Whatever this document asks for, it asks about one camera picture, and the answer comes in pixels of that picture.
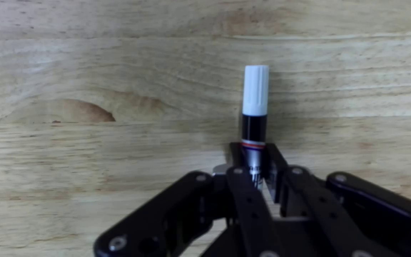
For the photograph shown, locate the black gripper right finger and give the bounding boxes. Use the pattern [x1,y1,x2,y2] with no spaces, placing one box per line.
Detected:
[261,141,411,257]

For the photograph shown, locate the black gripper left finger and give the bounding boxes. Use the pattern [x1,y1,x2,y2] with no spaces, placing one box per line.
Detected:
[92,141,275,257]

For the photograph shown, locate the white-capped black silver marker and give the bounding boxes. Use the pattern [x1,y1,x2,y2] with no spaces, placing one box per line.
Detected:
[239,64,271,185]

